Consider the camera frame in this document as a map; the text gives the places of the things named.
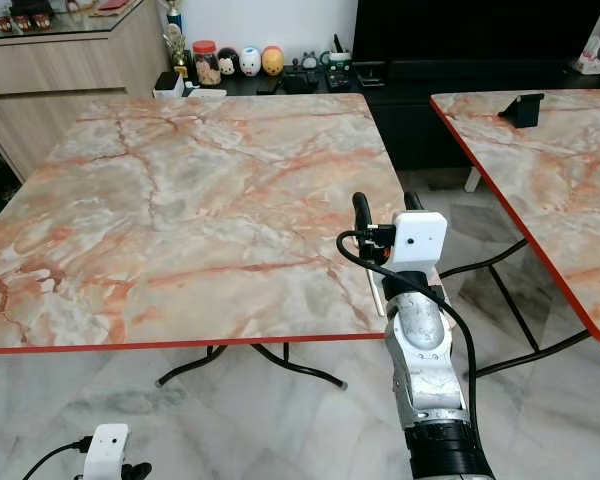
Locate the silver metal fork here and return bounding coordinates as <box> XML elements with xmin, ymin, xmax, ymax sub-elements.
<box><xmin>368</xmin><ymin>266</ymin><xmax>387</xmax><ymax>318</ymax></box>

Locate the black phone stand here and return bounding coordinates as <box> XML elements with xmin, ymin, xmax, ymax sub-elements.
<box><xmin>499</xmin><ymin>92</ymin><xmax>547</xmax><ymax>129</ymax></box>

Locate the green and white cup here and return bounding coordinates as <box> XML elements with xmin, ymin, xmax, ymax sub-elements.
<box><xmin>324</xmin><ymin>35</ymin><xmax>354</xmax><ymax>73</ymax></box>

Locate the orange egg figurine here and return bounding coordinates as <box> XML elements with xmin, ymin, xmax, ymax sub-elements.
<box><xmin>261</xmin><ymin>44</ymin><xmax>286</xmax><ymax>78</ymax></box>

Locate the black television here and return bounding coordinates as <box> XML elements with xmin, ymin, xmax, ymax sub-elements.
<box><xmin>351</xmin><ymin>0</ymin><xmax>600</xmax><ymax>64</ymax></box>

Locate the white egg figurine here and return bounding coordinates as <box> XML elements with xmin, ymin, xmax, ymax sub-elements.
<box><xmin>238</xmin><ymin>46</ymin><xmax>263</xmax><ymax>78</ymax></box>

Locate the black and white round figurine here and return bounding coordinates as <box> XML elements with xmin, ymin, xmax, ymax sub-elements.
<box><xmin>218</xmin><ymin>47</ymin><xmax>240</xmax><ymax>78</ymax></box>

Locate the red lidded snack jar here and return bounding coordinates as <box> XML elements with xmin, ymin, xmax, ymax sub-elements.
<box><xmin>192</xmin><ymin>40</ymin><xmax>222</xmax><ymax>88</ymax></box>

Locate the pink and white ornament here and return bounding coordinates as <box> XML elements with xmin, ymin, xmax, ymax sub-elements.
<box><xmin>573</xmin><ymin>34</ymin><xmax>600</xmax><ymax>77</ymax></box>

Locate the small white box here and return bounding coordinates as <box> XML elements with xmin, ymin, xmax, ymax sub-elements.
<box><xmin>154</xmin><ymin>71</ymin><xmax>187</xmax><ymax>100</ymax></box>

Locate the gold trophy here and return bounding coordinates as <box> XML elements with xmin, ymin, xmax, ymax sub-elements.
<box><xmin>161</xmin><ymin>0</ymin><xmax>190</xmax><ymax>79</ymax></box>

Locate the wooden cabinet with glass top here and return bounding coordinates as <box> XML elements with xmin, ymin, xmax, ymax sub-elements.
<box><xmin>0</xmin><ymin>0</ymin><xmax>173</xmax><ymax>184</ymax></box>

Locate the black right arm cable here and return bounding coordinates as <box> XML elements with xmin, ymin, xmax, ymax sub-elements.
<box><xmin>336</xmin><ymin>230</ymin><xmax>482</xmax><ymax>431</ymax></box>

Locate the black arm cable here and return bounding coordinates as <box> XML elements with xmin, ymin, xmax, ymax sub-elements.
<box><xmin>23</xmin><ymin>437</ymin><xmax>93</xmax><ymax>480</ymax></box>
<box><xmin>336</xmin><ymin>230</ymin><xmax>482</xmax><ymax>431</ymax></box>

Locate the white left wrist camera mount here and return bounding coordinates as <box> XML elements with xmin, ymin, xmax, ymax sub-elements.
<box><xmin>82</xmin><ymin>424</ymin><xmax>131</xmax><ymax>480</ymax></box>

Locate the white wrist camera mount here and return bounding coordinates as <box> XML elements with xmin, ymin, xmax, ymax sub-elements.
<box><xmin>82</xmin><ymin>424</ymin><xmax>131</xmax><ymax>480</ymax></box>
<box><xmin>385</xmin><ymin>212</ymin><xmax>449</xmax><ymax>275</ymax></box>

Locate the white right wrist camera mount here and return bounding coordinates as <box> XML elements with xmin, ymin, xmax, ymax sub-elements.
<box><xmin>385</xmin><ymin>212</ymin><xmax>449</xmax><ymax>275</ymax></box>

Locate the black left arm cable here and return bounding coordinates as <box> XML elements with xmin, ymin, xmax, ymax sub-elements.
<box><xmin>23</xmin><ymin>437</ymin><xmax>93</xmax><ymax>480</ymax></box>

